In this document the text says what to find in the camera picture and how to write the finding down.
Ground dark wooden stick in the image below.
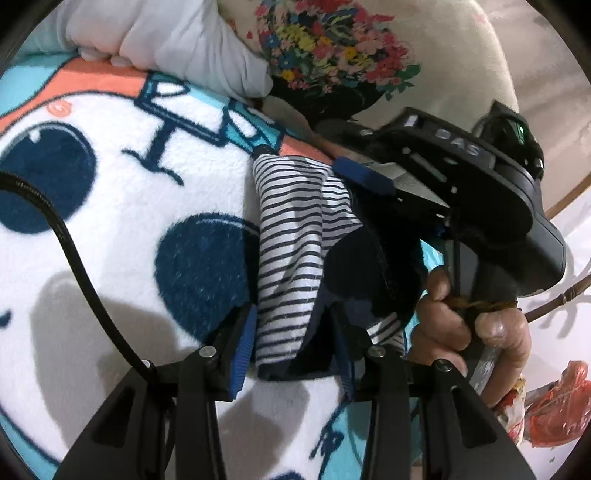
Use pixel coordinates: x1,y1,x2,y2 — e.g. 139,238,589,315
525,275,591,323

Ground cream floral pillow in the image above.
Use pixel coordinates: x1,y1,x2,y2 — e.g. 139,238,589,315
218,0,518,130

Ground striped navy pant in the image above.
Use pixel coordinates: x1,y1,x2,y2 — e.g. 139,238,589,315
252,147,427,381

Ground teal cartoon fleece blanket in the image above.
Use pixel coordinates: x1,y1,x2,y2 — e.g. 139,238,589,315
1,53,370,479

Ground orange plastic bag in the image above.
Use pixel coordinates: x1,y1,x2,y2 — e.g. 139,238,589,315
525,361,590,448

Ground black corrugated cable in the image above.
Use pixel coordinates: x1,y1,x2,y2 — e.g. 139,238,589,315
0,171,157,381

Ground right hand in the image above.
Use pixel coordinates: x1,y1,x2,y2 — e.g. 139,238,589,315
408,267,532,407

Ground white plain pillow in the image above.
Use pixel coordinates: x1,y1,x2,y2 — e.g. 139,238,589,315
17,0,273,99

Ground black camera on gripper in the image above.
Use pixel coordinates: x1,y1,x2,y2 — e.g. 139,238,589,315
472,100,545,180

